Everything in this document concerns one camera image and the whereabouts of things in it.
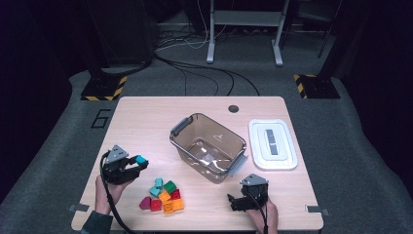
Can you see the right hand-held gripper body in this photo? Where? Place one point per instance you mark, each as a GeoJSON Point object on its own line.
{"type": "Point", "coordinates": [256, 190]}

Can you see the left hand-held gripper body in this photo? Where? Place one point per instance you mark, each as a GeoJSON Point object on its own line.
{"type": "Point", "coordinates": [113, 169]}

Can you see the green toy block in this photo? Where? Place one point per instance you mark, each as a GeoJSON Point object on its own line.
{"type": "Point", "coordinates": [169, 186]}

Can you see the magenta toy block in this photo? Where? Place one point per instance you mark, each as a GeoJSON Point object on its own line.
{"type": "Point", "coordinates": [145, 203]}

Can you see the clear brown plastic bin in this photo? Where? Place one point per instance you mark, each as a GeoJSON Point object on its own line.
{"type": "Point", "coordinates": [195, 130]}

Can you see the person's left hand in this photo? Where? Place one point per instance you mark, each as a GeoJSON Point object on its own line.
{"type": "Point", "coordinates": [101, 198]}

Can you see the person's right hand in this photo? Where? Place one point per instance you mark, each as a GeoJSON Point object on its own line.
{"type": "Point", "coordinates": [272, 219]}

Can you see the white plastic lid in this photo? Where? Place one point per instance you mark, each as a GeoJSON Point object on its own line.
{"type": "Point", "coordinates": [259, 156]}

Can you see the orange toy block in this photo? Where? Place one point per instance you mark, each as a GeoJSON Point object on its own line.
{"type": "Point", "coordinates": [168, 207]}
{"type": "Point", "coordinates": [178, 204]}
{"type": "Point", "coordinates": [164, 196]}

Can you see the grey tape strip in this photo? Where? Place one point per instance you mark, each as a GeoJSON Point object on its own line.
{"type": "Point", "coordinates": [316, 209]}
{"type": "Point", "coordinates": [78, 207]}

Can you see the black stand with striped base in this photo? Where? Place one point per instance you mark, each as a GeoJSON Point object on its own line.
{"type": "Point", "coordinates": [319, 86]}
{"type": "Point", "coordinates": [102, 87]}

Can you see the black tripod stand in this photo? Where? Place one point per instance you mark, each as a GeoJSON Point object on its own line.
{"type": "Point", "coordinates": [329, 29]}

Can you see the white metal desk frame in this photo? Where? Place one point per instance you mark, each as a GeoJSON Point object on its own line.
{"type": "Point", "coordinates": [246, 18]}

